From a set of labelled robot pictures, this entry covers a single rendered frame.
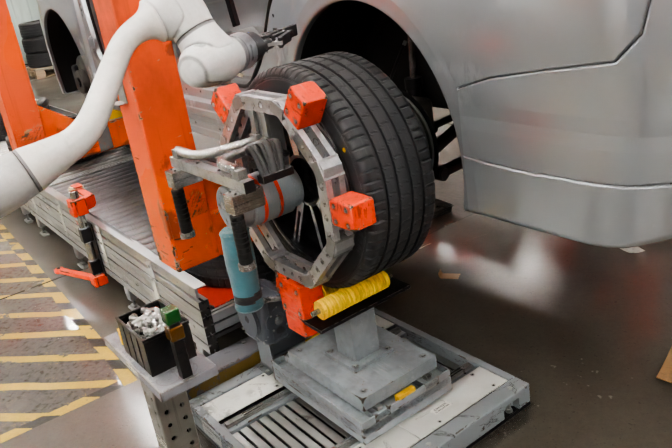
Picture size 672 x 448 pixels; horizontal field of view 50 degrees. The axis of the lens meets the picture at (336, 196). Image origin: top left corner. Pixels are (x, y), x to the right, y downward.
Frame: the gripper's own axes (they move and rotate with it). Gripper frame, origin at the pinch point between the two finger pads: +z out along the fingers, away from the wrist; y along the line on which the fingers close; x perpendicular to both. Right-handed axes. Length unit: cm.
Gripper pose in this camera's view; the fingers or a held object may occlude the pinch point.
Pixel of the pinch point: (287, 32)
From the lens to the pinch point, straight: 196.8
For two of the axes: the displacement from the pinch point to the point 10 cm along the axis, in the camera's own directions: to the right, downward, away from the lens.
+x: -1.1, -9.2, -3.8
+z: 4.6, -3.9, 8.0
